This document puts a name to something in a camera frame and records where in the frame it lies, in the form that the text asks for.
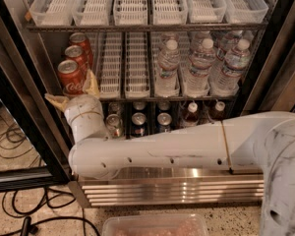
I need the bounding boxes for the front right water bottle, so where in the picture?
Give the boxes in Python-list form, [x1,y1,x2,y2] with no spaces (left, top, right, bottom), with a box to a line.
[211,39,251,96]

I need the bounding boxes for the black floor cable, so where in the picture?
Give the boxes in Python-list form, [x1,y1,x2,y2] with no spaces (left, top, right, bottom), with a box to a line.
[0,108,101,236]

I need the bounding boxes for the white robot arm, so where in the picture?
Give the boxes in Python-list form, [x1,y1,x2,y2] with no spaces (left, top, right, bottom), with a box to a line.
[45,71,295,236]

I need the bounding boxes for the brown tea bottle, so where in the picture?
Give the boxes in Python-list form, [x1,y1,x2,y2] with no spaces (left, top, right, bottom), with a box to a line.
[206,101,225,123]
[179,102,200,128]

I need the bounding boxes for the silver can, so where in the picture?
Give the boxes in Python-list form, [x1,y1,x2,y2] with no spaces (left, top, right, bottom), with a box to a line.
[108,102,124,115]
[105,114,124,139]

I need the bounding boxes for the front left water bottle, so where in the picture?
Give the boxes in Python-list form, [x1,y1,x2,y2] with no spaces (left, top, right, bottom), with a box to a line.
[156,39,180,96]

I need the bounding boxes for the water bottle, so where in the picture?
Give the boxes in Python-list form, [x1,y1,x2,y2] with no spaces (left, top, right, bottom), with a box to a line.
[190,30,211,51]
[216,30,243,61]
[158,31,179,49]
[156,39,180,96]
[186,38,215,97]
[211,39,251,96]

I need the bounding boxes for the middle shelf empty tray right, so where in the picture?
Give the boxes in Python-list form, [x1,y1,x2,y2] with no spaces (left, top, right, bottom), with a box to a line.
[124,32,150,98]

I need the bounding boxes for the rear left water bottle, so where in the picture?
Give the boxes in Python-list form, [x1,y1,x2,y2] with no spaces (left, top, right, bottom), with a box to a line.
[158,31,179,49]

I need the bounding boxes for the rear right water bottle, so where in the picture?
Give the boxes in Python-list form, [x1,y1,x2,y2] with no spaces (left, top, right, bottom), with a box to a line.
[216,30,243,61]

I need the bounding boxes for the front right pepsi can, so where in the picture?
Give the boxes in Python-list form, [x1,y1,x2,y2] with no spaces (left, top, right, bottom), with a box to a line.
[156,112,172,133]

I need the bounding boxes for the rear middle water bottle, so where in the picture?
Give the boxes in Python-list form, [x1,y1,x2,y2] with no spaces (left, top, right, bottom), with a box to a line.
[190,30,211,51]

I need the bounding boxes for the front middle water bottle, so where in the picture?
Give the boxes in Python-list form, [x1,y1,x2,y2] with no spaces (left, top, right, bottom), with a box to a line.
[186,38,215,97]

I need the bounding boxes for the shelf empty tray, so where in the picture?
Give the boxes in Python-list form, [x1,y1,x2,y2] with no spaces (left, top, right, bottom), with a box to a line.
[95,32,122,99]
[124,32,150,98]

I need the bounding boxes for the left brown tea bottle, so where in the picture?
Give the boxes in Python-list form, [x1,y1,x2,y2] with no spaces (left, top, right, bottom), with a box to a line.
[179,102,200,128]

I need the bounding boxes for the rear right pepsi can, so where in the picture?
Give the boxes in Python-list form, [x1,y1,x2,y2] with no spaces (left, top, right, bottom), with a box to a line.
[156,101,171,113]

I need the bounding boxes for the right fridge door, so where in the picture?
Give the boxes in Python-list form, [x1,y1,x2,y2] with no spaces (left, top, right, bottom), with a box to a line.
[228,0,295,117]

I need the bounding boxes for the rear left pepsi can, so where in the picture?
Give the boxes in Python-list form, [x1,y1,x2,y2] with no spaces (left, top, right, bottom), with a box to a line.
[133,101,147,112]

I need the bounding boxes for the right brown tea bottle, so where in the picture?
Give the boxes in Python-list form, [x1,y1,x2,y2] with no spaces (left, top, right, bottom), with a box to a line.
[206,101,225,123]

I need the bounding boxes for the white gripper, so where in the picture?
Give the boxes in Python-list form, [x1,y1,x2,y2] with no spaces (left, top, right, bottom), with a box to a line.
[44,70,110,143]

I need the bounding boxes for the front left pepsi can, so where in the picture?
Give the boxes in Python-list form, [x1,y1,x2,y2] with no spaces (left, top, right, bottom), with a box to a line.
[131,112,148,138]

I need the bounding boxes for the red coke can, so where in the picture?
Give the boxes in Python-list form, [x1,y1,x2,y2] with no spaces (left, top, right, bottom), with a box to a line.
[69,32,93,67]
[57,60,85,94]
[65,45,89,75]

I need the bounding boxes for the clear plastic container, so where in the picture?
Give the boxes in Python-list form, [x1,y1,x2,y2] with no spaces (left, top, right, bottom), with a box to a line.
[102,213,209,236]

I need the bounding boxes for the middle shelf empty tray left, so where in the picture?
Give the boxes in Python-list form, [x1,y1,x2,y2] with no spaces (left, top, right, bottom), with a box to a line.
[95,32,122,99]

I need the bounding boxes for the open fridge door left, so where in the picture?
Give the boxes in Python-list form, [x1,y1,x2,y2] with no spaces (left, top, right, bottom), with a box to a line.
[0,0,72,192]

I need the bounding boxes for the pepsi can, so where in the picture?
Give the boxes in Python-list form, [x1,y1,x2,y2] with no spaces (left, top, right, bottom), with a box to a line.
[156,101,171,113]
[131,112,148,138]
[156,112,172,133]
[133,101,147,112]

